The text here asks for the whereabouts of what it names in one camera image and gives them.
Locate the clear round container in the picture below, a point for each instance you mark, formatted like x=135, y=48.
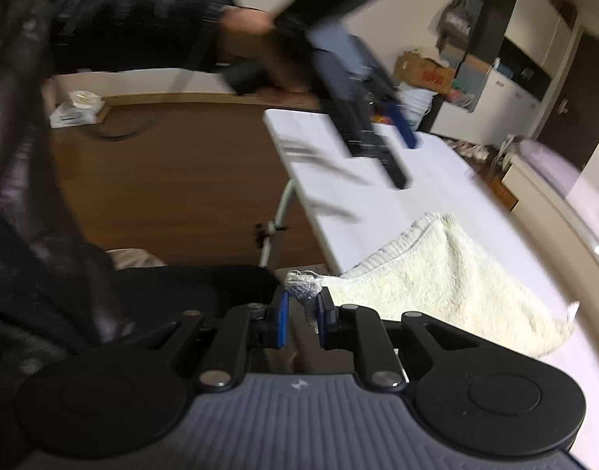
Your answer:
x=86, y=99

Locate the white flat box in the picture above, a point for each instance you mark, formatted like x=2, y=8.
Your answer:
x=74, y=115

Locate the cream terry towel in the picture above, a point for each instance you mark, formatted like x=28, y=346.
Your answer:
x=451, y=279

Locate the person's dark jacket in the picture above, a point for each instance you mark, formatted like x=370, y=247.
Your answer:
x=20, y=181

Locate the brown cardboard box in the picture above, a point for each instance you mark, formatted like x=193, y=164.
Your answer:
x=424, y=73

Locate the tall dark cabinet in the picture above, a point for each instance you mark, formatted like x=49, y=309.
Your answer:
x=495, y=14

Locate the person's left forearm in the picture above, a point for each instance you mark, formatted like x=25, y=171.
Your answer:
x=147, y=24

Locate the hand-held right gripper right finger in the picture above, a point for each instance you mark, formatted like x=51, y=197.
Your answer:
x=323, y=319

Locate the person's black trouser leg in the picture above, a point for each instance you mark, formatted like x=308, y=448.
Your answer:
x=191, y=289

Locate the pale blue storage box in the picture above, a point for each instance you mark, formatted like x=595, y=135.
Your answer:
x=473, y=81

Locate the grey hanging bag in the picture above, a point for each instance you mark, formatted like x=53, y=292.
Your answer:
x=456, y=19

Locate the colourful packets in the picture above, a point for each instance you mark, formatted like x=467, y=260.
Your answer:
x=461, y=94

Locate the white low cabinet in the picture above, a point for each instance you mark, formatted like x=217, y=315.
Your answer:
x=495, y=107

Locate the white metal table leg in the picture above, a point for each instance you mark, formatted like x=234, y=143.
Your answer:
x=276, y=225

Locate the white-framed bed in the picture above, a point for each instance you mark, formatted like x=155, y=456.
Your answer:
x=554, y=176

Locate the person's left hand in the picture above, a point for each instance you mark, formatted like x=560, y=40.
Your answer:
x=253, y=34

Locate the dark brown door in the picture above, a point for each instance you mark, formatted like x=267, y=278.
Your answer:
x=581, y=103

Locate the white plastic bucket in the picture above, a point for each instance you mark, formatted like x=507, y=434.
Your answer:
x=417, y=107

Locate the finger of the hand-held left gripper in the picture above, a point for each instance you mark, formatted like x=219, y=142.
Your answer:
x=404, y=129
x=395, y=169

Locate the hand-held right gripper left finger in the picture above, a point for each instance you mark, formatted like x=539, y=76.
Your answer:
x=281, y=319

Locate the white wall cabinet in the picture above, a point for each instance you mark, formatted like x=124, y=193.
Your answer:
x=539, y=19

